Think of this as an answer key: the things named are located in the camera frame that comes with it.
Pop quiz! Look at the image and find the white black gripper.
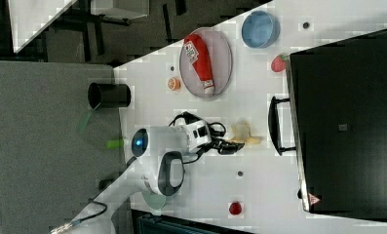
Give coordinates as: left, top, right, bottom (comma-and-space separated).
182, 120, 245, 155

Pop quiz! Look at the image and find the yellow plush peeled banana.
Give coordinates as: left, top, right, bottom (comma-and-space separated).
231, 121, 261, 145

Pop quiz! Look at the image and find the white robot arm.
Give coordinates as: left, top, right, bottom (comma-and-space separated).
51, 120, 244, 234

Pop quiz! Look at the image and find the red round fruit toy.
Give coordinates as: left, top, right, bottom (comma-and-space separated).
229, 202, 242, 215

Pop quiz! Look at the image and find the orange slice toy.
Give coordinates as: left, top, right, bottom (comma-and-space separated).
168, 77, 181, 91

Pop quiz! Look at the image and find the green perforated colander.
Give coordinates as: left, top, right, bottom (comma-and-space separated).
142, 192, 167, 210

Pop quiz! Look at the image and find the grey round plate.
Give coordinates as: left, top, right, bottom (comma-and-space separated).
179, 27, 232, 99

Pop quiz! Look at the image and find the red strawberry toy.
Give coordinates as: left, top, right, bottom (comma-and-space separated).
271, 55, 287, 72

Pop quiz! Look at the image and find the red plush ketchup bottle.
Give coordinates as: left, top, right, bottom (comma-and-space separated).
183, 34, 215, 95

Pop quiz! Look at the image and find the blue crate at bottom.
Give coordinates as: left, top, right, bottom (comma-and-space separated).
135, 214, 251, 234

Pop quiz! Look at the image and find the black toaster oven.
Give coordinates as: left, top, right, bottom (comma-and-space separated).
287, 27, 387, 222

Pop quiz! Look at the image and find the blue round bowl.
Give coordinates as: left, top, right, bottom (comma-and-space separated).
241, 11, 280, 49

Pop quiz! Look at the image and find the black cylinder at table edge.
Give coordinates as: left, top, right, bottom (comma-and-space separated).
98, 178, 113, 191

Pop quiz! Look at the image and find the black cylinder cup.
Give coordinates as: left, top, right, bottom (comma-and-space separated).
88, 83, 132, 109

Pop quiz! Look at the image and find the white table in background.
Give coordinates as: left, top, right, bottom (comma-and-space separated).
7, 0, 77, 54

